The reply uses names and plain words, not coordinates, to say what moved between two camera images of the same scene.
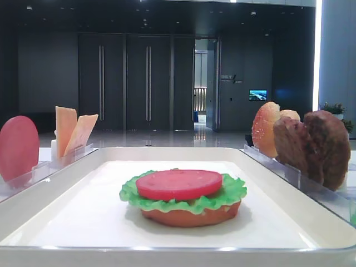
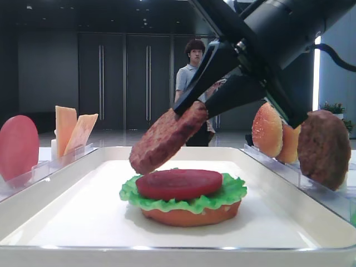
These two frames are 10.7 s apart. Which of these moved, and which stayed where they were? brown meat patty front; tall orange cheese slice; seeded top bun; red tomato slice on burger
Moved: brown meat patty front
Stayed: seeded top bun; tall orange cheese slice; red tomato slice on burger
